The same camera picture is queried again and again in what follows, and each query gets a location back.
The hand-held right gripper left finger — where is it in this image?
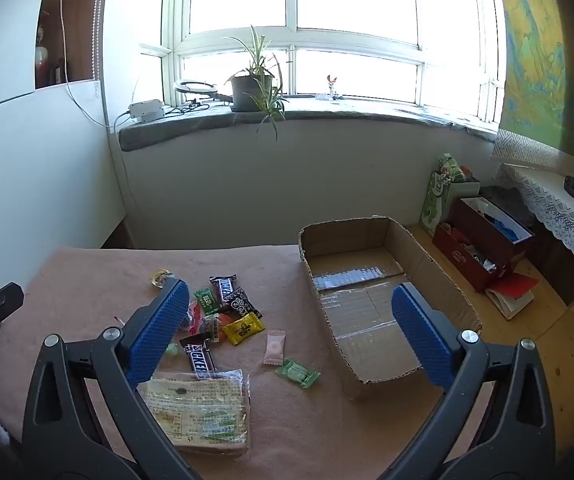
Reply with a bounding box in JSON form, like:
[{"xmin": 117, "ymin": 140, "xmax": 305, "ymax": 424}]
[{"xmin": 21, "ymin": 278, "xmax": 203, "ymax": 480}]

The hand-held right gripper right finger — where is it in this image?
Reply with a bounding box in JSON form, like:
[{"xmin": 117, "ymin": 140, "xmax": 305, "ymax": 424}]
[{"xmin": 377, "ymin": 282, "xmax": 558, "ymax": 480}]

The brown chocolate bar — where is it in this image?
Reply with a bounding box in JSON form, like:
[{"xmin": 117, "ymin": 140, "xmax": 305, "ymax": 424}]
[
  {"xmin": 179, "ymin": 335, "xmax": 217, "ymax": 380},
  {"xmin": 209, "ymin": 274, "xmax": 240, "ymax": 311}
]

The round candy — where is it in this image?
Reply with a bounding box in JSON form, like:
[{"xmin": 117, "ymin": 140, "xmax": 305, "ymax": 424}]
[{"xmin": 149, "ymin": 269, "xmax": 175, "ymax": 291}]

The red plum packet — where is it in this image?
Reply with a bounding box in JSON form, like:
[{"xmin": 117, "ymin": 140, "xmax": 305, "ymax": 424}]
[
  {"xmin": 186, "ymin": 300, "xmax": 208, "ymax": 336},
  {"xmin": 202, "ymin": 312, "xmax": 235, "ymax": 345}
]

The yellow snack packet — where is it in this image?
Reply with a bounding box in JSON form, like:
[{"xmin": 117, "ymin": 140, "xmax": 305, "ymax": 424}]
[{"xmin": 222, "ymin": 311, "xmax": 266, "ymax": 347}]

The clear bread packet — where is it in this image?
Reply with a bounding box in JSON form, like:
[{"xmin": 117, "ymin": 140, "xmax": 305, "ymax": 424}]
[{"xmin": 137, "ymin": 369, "xmax": 252, "ymax": 458}]

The pink candy packet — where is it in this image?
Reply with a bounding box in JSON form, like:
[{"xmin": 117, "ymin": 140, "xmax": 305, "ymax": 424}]
[{"xmin": 263, "ymin": 330, "xmax": 286, "ymax": 366}]

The small green snack packet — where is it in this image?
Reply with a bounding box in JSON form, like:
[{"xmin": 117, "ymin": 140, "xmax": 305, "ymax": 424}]
[{"xmin": 193, "ymin": 287, "xmax": 219, "ymax": 316}]

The black snack packet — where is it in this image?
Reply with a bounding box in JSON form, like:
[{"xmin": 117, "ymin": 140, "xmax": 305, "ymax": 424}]
[{"xmin": 224, "ymin": 287, "xmax": 263, "ymax": 321}]

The red cardboard box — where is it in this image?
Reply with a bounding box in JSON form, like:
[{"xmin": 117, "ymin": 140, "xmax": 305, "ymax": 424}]
[{"xmin": 433, "ymin": 195, "xmax": 536, "ymax": 293}]

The red book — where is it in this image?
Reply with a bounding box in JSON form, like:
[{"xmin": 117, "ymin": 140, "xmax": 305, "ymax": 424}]
[{"xmin": 485, "ymin": 274, "xmax": 539, "ymax": 320}]

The green tissue box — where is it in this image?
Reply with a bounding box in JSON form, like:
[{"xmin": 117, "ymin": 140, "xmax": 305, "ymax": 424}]
[{"xmin": 420, "ymin": 154, "xmax": 468, "ymax": 238}]

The green candy packet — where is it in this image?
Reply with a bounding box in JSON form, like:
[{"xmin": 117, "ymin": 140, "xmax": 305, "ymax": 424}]
[{"xmin": 274, "ymin": 358, "xmax": 321, "ymax": 390}]

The dark wooden cabinet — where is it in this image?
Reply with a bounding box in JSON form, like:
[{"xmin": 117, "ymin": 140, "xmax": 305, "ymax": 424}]
[{"xmin": 532, "ymin": 220, "xmax": 574, "ymax": 306}]

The pink table blanket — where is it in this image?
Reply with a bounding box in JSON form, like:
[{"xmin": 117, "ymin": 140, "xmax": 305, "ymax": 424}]
[{"xmin": 0, "ymin": 245, "xmax": 498, "ymax": 480}]

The white lace cloth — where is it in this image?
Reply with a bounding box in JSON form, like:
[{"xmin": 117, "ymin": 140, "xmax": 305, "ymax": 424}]
[{"xmin": 497, "ymin": 162, "xmax": 574, "ymax": 301}]

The white power box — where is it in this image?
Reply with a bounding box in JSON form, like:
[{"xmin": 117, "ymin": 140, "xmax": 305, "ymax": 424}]
[{"xmin": 128, "ymin": 100, "xmax": 166, "ymax": 122}]

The potted spider plant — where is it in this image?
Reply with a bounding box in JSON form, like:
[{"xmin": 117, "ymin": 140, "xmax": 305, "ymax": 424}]
[{"xmin": 222, "ymin": 25, "xmax": 293, "ymax": 143}]

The ring light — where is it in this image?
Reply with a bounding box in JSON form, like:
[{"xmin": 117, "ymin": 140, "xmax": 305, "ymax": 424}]
[{"xmin": 173, "ymin": 78, "xmax": 218, "ymax": 98}]

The white cable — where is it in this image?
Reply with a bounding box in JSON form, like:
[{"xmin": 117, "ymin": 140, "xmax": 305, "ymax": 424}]
[{"xmin": 54, "ymin": 0, "xmax": 118, "ymax": 128}]

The wooden wall shelf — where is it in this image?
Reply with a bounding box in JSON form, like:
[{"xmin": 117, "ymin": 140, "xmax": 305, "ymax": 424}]
[{"xmin": 34, "ymin": 0, "xmax": 105, "ymax": 90}]

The white window frame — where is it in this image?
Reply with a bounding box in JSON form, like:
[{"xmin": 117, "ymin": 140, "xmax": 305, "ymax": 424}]
[{"xmin": 162, "ymin": 0, "xmax": 505, "ymax": 123}]

